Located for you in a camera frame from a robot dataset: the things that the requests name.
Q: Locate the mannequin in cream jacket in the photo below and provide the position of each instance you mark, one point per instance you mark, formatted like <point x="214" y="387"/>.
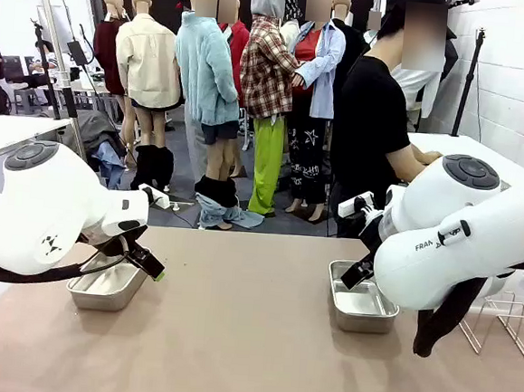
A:
<point x="148" y="60"/>

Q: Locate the white work desk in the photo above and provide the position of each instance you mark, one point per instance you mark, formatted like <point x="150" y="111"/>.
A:
<point x="3" y="132"/>

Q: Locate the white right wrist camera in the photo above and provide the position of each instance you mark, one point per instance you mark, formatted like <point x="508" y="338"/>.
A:
<point x="349" y="206"/>

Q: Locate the mannequin in plaid shirt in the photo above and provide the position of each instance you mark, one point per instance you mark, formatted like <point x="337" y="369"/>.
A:
<point x="266" y="78"/>

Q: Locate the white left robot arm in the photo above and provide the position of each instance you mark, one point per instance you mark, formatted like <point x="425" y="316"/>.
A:
<point x="61" y="207"/>

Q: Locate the black light panel on stand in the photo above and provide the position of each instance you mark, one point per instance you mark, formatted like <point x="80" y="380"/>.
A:
<point x="76" y="52"/>

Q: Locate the mannequin in white shirt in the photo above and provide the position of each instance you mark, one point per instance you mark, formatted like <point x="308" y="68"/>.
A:
<point x="427" y="91"/>

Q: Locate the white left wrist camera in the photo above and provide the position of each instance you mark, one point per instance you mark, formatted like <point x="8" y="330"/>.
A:
<point x="155" y="196"/>

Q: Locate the silver aluminium frame post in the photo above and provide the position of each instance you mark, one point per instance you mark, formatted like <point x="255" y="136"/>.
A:
<point x="63" y="81"/>

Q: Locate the mannequin in black hat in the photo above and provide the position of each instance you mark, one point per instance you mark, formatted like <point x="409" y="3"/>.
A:
<point x="292" y="12"/>

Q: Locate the seated person in white shirt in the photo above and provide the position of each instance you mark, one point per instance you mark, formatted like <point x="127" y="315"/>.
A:
<point x="48" y="59"/>

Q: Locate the mannequin in red jacket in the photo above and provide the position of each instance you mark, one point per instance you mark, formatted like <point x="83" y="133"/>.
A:
<point x="237" y="44"/>

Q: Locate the person in black t-shirt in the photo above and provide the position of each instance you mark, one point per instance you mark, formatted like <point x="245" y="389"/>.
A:
<point x="367" y="122"/>

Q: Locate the mannequin in blue fleece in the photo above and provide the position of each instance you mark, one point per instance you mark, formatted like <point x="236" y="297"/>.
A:
<point x="203" y="73"/>

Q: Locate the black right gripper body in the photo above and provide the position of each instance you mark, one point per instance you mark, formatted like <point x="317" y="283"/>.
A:
<point x="371" y="234"/>

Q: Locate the mannequin in maroon sweater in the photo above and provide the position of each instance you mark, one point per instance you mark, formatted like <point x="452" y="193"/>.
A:
<point x="107" y="52"/>

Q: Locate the person's right hand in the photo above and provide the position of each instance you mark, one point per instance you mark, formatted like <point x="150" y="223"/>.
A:
<point x="432" y="157"/>

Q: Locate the person's right forearm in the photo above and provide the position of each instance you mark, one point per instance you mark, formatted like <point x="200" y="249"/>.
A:
<point x="409" y="169"/>

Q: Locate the tall black tripod stand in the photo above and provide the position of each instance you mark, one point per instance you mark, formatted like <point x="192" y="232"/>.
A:
<point x="468" y="85"/>

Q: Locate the grey jacket pile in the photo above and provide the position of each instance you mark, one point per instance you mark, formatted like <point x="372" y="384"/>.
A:
<point x="97" y="128"/>

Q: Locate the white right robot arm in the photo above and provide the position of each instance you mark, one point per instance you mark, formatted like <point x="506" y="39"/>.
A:
<point x="442" y="265"/>

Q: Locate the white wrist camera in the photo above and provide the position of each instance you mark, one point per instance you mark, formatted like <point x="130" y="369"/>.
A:
<point x="155" y="196"/>
<point x="349" y="206"/>

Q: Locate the blue denim garment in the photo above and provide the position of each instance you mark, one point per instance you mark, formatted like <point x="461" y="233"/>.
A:
<point x="110" y="166"/>

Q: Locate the mannequin in black jacket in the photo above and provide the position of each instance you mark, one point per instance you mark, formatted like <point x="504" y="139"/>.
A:
<point x="351" y="53"/>

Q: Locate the white side table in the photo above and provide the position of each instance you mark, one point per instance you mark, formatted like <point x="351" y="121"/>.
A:
<point x="474" y="147"/>

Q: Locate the rectangular stainless steel container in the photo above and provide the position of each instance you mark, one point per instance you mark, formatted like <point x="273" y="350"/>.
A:
<point x="99" y="299"/>
<point x="361" y="317"/>

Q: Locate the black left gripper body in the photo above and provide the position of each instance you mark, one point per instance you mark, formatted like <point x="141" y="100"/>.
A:
<point x="118" y="239"/>

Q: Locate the black camera tripod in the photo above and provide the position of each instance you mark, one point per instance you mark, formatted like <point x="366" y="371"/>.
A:
<point x="48" y="75"/>

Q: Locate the mannequin in light blue shirt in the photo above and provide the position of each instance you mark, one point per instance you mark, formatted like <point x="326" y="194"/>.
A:
<point x="321" y="82"/>

